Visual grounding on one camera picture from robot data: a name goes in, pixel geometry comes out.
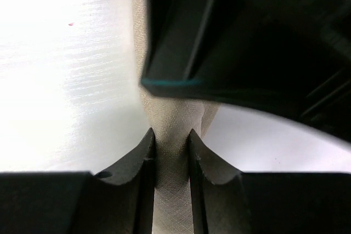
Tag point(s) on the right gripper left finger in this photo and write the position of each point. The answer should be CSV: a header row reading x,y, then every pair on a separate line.
x,y
120,198

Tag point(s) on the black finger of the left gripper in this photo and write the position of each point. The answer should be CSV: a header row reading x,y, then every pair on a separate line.
x,y
290,58

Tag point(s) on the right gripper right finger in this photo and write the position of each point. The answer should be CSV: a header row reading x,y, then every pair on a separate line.
x,y
218,201

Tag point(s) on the beige cloth napkin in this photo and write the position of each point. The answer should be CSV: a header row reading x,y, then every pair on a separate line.
x,y
172,146

